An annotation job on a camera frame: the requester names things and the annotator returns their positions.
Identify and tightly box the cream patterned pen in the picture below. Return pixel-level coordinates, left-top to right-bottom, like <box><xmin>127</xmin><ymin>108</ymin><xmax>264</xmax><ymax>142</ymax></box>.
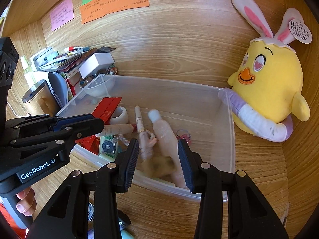
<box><xmin>134</xmin><ymin>105</ymin><xmax>145</xmax><ymax>133</ymax></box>

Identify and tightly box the orange paper note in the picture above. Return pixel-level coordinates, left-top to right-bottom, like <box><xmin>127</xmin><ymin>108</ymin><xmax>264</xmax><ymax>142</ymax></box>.
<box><xmin>80</xmin><ymin>0</ymin><xmax>150</xmax><ymax>25</ymax></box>

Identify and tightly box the black label packet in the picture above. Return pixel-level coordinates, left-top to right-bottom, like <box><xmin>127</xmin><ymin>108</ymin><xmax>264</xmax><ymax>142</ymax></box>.
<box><xmin>117</xmin><ymin>209</ymin><xmax>132</xmax><ymax>231</ymax></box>

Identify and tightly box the white braided cord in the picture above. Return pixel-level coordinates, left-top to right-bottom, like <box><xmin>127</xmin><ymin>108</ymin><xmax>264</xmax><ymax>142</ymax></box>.
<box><xmin>119</xmin><ymin>129</ymin><xmax>157</xmax><ymax>147</ymax></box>

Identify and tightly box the translucent bottle white cap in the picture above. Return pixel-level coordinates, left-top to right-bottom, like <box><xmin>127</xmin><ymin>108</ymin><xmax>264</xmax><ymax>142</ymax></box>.
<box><xmin>148</xmin><ymin>109</ymin><xmax>190</xmax><ymax>188</ymax></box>

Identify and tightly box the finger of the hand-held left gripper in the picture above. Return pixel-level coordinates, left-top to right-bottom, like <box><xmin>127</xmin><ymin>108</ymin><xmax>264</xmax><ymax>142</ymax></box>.
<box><xmin>5</xmin><ymin>114</ymin><xmax>96</xmax><ymax>132</ymax></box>
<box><xmin>10</xmin><ymin>121</ymin><xmax>105</xmax><ymax>161</ymax></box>

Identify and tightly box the white cable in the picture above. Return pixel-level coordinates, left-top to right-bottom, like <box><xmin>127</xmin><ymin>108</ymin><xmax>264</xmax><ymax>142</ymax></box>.
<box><xmin>7</xmin><ymin>102</ymin><xmax>31</xmax><ymax>117</ymax></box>

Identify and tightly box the clear plastic storage bin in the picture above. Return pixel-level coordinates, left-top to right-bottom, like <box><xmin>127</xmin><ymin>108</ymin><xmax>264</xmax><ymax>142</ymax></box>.
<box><xmin>55</xmin><ymin>74</ymin><xmax>236</xmax><ymax>203</ymax></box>

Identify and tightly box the person's left hand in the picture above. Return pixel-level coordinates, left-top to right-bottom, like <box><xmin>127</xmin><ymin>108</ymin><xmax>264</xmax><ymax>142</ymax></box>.
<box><xmin>15</xmin><ymin>187</ymin><xmax>37</xmax><ymax>221</ymax></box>

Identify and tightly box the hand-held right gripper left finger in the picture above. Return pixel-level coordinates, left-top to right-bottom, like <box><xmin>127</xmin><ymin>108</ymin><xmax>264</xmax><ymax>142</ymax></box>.
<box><xmin>25</xmin><ymin>138</ymin><xmax>139</xmax><ymax>239</ymax></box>

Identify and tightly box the white barcode packet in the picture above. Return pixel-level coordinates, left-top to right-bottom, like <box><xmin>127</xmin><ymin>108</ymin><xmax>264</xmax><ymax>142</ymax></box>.
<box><xmin>87</xmin><ymin>202</ymin><xmax>95</xmax><ymax>222</ymax></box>

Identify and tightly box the white tape roll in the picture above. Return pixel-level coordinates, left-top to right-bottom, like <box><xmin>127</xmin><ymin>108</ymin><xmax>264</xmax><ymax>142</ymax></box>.
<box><xmin>110</xmin><ymin>106</ymin><xmax>129</xmax><ymax>125</ymax></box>

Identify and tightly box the cream tube red cap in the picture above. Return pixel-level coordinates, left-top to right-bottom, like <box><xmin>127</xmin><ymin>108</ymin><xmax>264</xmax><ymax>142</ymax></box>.
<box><xmin>96</xmin><ymin>123</ymin><xmax>138</xmax><ymax>137</ymax></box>

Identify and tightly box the pale pink paper note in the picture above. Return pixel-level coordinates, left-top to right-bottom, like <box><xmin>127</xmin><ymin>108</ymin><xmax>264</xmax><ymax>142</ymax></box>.
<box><xmin>49</xmin><ymin>0</ymin><xmax>75</xmax><ymax>32</ymax></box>

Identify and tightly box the red spine book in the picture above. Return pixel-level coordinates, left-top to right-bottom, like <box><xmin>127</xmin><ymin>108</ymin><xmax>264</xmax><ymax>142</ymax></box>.
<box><xmin>67</xmin><ymin>72</ymin><xmax>81</xmax><ymax>98</ymax></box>

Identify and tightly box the white ceramic bowl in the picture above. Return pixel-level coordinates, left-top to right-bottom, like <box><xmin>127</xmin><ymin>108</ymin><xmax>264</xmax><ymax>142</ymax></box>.
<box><xmin>83</xmin><ymin>76</ymin><xmax>116</xmax><ymax>97</ymax></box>

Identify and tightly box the red packet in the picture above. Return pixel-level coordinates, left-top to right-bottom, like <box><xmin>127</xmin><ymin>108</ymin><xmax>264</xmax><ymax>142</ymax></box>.
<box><xmin>76</xmin><ymin>136</ymin><xmax>101</xmax><ymax>155</ymax></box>

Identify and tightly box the brown fuzzy plush charm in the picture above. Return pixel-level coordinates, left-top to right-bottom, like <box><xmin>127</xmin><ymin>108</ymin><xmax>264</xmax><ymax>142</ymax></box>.
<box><xmin>138</xmin><ymin>132</ymin><xmax>180</xmax><ymax>180</ymax></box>

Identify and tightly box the stack of paper booklets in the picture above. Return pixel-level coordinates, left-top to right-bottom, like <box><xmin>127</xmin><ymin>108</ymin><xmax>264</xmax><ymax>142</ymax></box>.
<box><xmin>32</xmin><ymin>46</ymin><xmax>93</xmax><ymax>79</ymax></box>

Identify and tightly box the yellow chick plush toy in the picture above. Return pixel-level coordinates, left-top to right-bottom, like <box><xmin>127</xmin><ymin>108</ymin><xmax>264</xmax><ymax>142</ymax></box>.
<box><xmin>218</xmin><ymin>0</ymin><xmax>313</xmax><ymax>143</ymax></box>

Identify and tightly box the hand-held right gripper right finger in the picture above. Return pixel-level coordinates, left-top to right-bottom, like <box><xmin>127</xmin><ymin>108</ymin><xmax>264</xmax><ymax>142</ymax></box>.
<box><xmin>177</xmin><ymin>138</ymin><xmax>289</xmax><ymax>239</ymax></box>

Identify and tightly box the white rectangular box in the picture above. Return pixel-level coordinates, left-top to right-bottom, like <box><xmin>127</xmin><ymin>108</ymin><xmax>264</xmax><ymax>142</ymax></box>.
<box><xmin>79</xmin><ymin>53</ymin><xmax>115</xmax><ymax>80</ymax></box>

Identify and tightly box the green floral packet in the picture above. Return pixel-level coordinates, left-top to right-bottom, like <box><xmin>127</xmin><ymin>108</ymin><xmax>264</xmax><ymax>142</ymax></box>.
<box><xmin>99</xmin><ymin>135</ymin><xmax>119</xmax><ymax>156</ymax></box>

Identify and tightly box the grey glasses case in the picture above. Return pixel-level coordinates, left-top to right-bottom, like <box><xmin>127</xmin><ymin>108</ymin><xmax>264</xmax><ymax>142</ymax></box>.
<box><xmin>47</xmin><ymin>72</ymin><xmax>69</xmax><ymax>107</ymax></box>

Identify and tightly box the pink clear hair clip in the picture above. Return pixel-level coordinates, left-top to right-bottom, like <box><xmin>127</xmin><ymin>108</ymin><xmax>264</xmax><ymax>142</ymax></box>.
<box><xmin>176</xmin><ymin>129</ymin><xmax>192</xmax><ymax>145</ymax></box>

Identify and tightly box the long red box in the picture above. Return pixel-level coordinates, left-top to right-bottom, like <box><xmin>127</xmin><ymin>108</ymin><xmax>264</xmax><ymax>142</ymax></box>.
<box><xmin>91</xmin><ymin>97</ymin><xmax>122</xmax><ymax>125</ymax></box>

